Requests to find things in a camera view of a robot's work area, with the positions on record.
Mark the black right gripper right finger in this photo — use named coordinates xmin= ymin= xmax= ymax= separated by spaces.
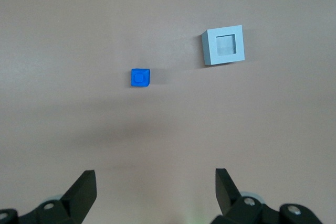
xmin=209 ymin=168 xmax=325 ymax=224

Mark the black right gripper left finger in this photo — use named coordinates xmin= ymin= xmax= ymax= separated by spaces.
xmin=0 ymin=170 xmax=97 ymax=224

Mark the blue plastic peg part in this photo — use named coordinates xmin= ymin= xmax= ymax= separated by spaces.
xmin=130 ymin=68 xmax=152 ymax=88

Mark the gray square socket base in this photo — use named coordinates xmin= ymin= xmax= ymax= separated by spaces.
xmin=201 ymin=25 xmax=246 ymax=66

